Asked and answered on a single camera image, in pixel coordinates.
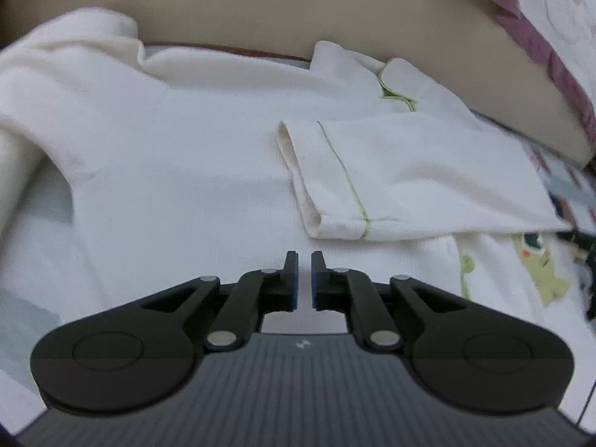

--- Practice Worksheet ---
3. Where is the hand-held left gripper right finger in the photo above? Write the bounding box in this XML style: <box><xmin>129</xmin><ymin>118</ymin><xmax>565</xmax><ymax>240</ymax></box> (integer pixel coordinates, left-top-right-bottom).
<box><xmin>311</xmin><ymin>250</ymin><xmax>469</xmax><ymax>352</ymax></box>

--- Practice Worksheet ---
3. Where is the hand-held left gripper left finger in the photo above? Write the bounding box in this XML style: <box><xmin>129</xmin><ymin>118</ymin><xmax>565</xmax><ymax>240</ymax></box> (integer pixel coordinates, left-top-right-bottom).
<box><xmin>140</xmin><ymin>250</ymin><xmax>299</xmax><ymax>352</ymax></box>

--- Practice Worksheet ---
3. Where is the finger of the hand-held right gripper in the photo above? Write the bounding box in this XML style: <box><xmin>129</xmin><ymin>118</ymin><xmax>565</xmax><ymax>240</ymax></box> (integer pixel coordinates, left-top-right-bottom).
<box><xmin>556</xmin><ymin>228</ymin><xmax>596</xmax><ymax>266</ymax></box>

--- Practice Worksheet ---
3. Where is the white shirt with monster print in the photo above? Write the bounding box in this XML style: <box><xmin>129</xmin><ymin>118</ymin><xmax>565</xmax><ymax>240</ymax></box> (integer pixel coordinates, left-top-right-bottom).
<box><xmin>0</xmin><ymin>7</ymin><xmax>596</xmax><ymax>429</ymax></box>

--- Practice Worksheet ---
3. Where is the checked rug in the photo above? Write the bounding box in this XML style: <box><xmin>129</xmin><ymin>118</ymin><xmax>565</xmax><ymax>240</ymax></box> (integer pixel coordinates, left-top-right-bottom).
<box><xmin>0</xmin><ymin>42</ymin><xmax>596</xmax><ymax>429</ymax></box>

